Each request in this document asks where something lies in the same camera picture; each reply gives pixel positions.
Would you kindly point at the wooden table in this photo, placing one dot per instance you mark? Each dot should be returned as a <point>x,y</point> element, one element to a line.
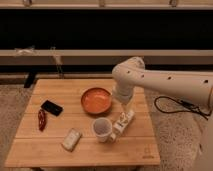
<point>34,148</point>

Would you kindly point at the red chili pepper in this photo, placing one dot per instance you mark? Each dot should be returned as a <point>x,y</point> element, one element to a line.
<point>41,119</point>

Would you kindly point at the orange ceramic bowl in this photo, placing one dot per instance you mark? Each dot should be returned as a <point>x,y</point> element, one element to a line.
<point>96,101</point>

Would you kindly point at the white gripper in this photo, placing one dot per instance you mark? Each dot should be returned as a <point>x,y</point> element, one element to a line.
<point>124,121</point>

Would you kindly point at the white plastic cup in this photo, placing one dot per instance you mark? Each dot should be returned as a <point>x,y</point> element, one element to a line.
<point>102,128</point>

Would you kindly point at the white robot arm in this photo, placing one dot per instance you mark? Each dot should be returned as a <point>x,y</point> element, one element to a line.
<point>193,87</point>

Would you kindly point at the black rectangular phone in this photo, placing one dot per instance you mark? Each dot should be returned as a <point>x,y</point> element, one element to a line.
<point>52,108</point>

